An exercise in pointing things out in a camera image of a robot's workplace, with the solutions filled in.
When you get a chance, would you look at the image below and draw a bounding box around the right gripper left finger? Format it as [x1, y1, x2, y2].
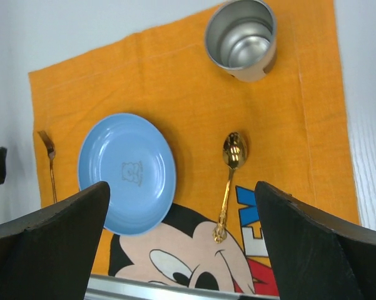
[0, 181, 110, 299]

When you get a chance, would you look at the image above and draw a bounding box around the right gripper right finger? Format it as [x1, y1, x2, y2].
[255, 181, 376, 299]

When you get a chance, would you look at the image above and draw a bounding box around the rose gold fork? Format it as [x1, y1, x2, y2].
[37, 129, 58, 204]

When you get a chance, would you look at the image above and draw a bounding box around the orange Mickey Mouse cloth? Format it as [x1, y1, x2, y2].
[29, 1, 358, 296]

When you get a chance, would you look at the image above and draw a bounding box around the blue plastic plate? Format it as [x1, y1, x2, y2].
[77, 113, 177, 236]

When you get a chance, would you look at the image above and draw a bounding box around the gold ornate spoon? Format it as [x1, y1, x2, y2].
[213, 132, 248, 244]

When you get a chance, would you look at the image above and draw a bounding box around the metal cup with paper sleeve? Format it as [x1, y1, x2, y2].
[204, 0, 277, 83]

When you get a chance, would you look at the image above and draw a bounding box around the aluminium mounting rail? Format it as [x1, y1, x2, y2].
[84, 274, 278, 299]

